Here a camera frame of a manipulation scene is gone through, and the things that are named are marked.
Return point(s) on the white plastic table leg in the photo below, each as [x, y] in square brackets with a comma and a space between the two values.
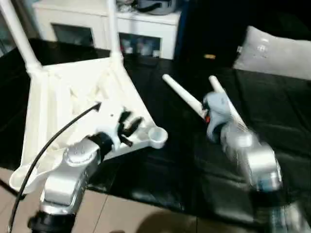
[22, 41]
[182, 93]
[114, 29]
[218, 85]

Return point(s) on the white plastic table top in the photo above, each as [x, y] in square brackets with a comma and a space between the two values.
[60, 97]

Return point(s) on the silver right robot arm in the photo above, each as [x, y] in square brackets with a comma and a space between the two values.
[255, 160]

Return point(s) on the black mat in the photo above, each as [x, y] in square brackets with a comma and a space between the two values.
[194, 157]

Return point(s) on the black case with gold label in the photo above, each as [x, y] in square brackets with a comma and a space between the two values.
[211, 31]

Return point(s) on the grey pillow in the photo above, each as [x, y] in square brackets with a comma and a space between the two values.
[274, 53]

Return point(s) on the white glass-door cabinet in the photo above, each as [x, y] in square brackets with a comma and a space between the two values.
[73, 21]

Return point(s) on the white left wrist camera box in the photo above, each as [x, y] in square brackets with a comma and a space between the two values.
[109, 116]

